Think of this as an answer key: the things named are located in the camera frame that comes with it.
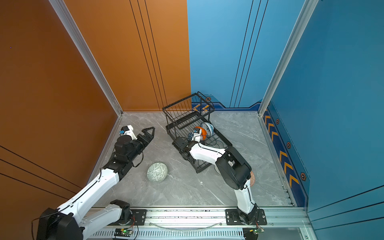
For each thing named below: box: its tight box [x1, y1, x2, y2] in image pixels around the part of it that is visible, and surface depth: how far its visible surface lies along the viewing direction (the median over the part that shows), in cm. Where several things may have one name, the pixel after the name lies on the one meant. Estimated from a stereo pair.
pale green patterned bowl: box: [146, 162, 168, 183], surface depth 88 cm
